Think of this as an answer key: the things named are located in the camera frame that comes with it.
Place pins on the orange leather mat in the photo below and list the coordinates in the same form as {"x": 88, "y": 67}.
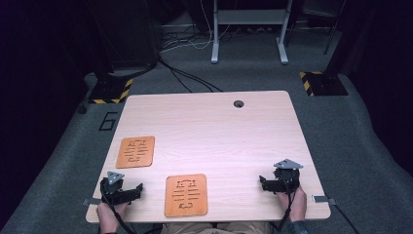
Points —
{"x": 185, "y": 195}
{"x": 135, "y": 151}

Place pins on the person's left hand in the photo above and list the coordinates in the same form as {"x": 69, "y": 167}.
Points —
{"x": 108, "y": 217}

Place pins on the small dark floor object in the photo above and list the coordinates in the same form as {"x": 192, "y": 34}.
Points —
{"x": 82, "y": 109}

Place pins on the black stand pole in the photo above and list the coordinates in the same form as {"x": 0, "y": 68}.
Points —
{"x": 341, "y": 42}
{"x": 104, "y": 48}

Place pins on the grey table edge clamp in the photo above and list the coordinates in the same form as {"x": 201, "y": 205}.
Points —
{"x": 91, "y": 202}
{"x": 323, "y": 199}

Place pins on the white metal desk frame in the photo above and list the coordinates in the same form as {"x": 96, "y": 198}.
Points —
{"x": 250, "y": 16}

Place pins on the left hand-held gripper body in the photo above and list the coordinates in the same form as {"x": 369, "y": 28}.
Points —
{"x": 114, "y": 191}

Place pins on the yellow-black striped stand base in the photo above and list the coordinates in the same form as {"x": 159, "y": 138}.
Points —
{"x": 110, "y": 92}
{"x": 323, "y": 84}

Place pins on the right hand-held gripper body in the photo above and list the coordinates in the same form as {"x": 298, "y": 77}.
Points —
{"x": 287, "y": 177}

